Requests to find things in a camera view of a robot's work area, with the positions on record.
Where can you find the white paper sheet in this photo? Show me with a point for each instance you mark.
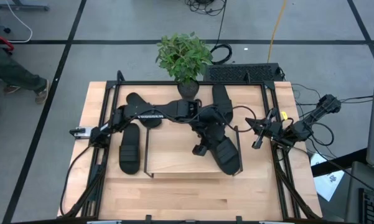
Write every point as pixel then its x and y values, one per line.
pixel 328 183

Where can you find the black desk crossbar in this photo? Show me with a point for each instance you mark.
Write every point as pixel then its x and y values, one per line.
pixel 339 161

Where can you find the wooden shelf with black frame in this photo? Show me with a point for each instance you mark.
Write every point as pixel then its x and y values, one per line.
pixel 174 149

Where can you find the red metal cart frame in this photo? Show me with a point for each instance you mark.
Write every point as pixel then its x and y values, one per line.
pixel 1 40

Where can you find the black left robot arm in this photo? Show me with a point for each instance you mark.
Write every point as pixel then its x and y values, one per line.
pixel 174 110

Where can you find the grey desk foot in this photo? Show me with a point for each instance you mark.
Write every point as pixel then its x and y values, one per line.
pixel 21 6

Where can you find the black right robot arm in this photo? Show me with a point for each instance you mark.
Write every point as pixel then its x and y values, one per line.
pixel 317 115

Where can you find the green plant in black pot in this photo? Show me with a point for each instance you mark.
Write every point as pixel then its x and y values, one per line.
pixel 183 56

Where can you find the black table clamp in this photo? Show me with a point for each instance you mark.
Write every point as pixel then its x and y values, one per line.
pixel 148 218
pixel 239 219

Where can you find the black perforated computer case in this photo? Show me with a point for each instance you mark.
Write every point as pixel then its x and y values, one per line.
pixel 236 73

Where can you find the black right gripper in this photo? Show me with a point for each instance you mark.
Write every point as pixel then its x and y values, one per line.
pixel 273 129

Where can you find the black caster wheel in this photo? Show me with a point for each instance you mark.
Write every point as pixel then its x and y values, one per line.
pixel 7 30

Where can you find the grey desk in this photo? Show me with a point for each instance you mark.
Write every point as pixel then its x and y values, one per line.
pixel 356 186

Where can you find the person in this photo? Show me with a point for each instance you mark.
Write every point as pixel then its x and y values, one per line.
pixel 12 73

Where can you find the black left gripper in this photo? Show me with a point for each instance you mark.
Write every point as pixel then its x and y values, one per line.
pixel 211 130

